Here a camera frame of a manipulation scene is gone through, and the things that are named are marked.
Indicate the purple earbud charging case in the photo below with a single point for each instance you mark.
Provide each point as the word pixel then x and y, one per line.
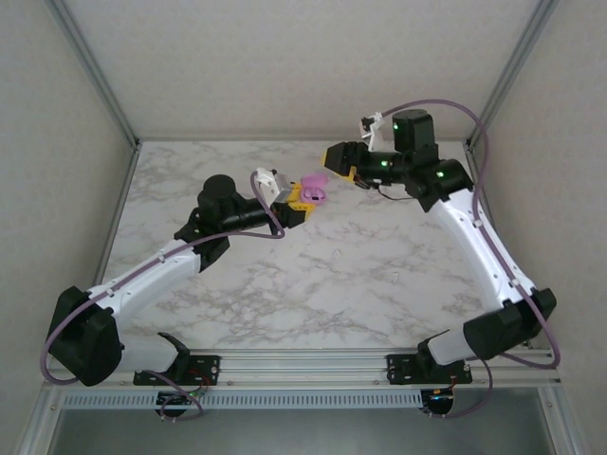
pixel 315 182

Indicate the black controller board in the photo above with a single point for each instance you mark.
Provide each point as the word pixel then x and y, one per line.
pixel 175 400
pixel 441 400

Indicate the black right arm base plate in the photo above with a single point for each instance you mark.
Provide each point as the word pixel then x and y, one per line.
pixel 400 369

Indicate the grey table back strip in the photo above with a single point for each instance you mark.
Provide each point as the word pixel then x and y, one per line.
pixel 213 140

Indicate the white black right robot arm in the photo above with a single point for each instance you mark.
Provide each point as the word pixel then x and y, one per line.
pixel 479 246

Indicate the aluminium corner post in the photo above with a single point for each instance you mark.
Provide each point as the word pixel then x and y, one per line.
pixel 97 71
pixel 511 71

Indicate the aluminium table side rail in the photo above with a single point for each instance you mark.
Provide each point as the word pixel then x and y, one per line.
pixel 116 199
pixel 478 163

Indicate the aluminium front rail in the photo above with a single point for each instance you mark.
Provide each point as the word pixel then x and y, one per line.
pixel 303 367

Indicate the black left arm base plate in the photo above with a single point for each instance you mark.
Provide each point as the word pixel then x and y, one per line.
pixel 208 367

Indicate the aluminium lower frame post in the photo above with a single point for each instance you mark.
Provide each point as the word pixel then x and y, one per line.
pixel 40 422
pixel 557 422

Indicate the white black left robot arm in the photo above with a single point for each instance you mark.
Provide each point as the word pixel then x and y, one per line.
pixel 142 284

